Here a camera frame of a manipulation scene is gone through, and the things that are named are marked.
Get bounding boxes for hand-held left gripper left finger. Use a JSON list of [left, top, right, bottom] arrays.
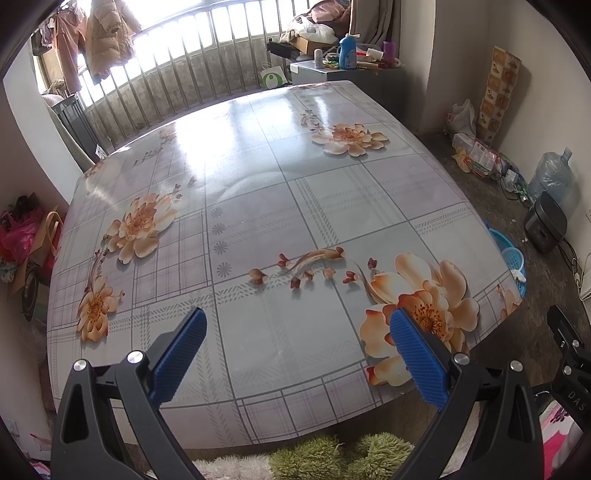
[[50, 306, 208, 480]]

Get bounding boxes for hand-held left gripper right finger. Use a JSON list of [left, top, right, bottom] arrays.
[[389, 307, 546, 480]]

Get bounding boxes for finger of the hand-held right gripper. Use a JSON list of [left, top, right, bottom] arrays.
[[546, 304, 591, 419]]

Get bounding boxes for blue plastic basket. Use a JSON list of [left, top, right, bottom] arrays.
[[486, 227, 528, 297]]

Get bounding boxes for pink floral cloth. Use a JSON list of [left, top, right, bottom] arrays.
[[542, 401, 588, 480]]

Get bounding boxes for green fluffy garment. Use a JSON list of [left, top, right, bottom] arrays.
[[270, 433, 417, 480]]

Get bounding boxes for white fluffy garment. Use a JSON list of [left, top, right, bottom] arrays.
[[193, 454, 274, 480]]

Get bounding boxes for black rice cooker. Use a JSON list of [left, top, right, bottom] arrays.
[[523, 191, 568, 254]]

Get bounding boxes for black round pot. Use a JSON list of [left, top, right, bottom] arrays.
[[20, 265, 48, 322]]

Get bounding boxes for tan paper bag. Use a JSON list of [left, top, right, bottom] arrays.
[[34, 211, 64, 274]]

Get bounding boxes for floral tablecloth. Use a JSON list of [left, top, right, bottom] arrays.
[[46, 80, 523, 452]]

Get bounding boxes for red plastic bag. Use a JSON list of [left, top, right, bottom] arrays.
[[0, 211, 43, 265]]

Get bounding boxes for large clear water jug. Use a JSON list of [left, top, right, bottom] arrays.
[[526, 147, 576, 204]]

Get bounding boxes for pile of printed packets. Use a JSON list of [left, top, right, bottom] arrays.
[[452, 133, 502, 179]]

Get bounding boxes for grey slatted cabinet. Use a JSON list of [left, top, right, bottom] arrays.
[[50, 94, 100, 168]]

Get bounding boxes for metal railing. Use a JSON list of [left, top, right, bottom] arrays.
[[76, 0, 297, 149]]

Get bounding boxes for tall patterned cardboard box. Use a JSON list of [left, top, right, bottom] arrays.
[[475, 45, 522, 144]]

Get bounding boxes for white paper bag green logo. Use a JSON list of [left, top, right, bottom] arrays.
[[260, 64, 290, 90]]

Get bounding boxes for blue detergent bottle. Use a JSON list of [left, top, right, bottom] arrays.
[[338, 33, 359, 70]]

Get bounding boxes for beige puffer coat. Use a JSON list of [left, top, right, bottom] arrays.
[[85, 0, 142, 85]]

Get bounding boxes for grey curtain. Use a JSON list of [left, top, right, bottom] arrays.
[[348, 0, 405, 45]]

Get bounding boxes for white crumpled plastic bag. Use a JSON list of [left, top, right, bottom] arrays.
[[281, 16, 339, 45]]

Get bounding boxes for brown cloth bundle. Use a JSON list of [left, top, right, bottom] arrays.
[[308, 0, 354, 25]]

